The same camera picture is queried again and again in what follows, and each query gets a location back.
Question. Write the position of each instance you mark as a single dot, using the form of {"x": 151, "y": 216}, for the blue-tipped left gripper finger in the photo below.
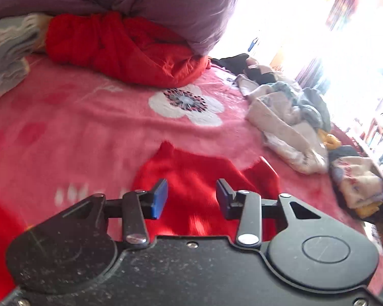
{"x": 134, "y": 208}

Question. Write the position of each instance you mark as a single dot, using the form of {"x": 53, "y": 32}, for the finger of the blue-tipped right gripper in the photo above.
{"x": 249, "y": 208}

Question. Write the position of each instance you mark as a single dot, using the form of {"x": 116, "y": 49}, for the red fleece garment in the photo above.
{"x": 191, "y": 208}

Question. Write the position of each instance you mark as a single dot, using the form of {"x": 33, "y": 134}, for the folded white printed clothes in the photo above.
{"x": 355, "y": 179}

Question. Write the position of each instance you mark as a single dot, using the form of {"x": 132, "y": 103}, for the folded grey clothes stack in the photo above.
{"x": 19, "y": 37}

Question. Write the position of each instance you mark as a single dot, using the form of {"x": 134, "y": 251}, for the white lilac jacket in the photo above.
{"x": 291, "y": 138}

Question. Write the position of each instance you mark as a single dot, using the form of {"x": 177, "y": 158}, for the yellow garment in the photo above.
{"x": 330, "y": 141}

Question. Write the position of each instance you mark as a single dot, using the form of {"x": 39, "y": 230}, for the pink floral fleece blanket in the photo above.
{"x": 71, "y": 139}

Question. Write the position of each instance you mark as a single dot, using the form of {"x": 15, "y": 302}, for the grey-blue garment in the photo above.
{"x": 310, "y": 103}

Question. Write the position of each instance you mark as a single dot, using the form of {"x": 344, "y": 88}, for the black garment at bed end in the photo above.
{"x": 243, "y": 64}

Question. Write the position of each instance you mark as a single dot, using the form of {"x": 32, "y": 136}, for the desk shelf with books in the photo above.
{"x": 370, "y": 140}

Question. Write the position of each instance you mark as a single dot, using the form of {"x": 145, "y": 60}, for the red quilt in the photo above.
{"x": 133, "y": 50}

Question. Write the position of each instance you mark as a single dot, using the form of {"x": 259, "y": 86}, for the curtain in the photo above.
{"x": 328, "y": 43}

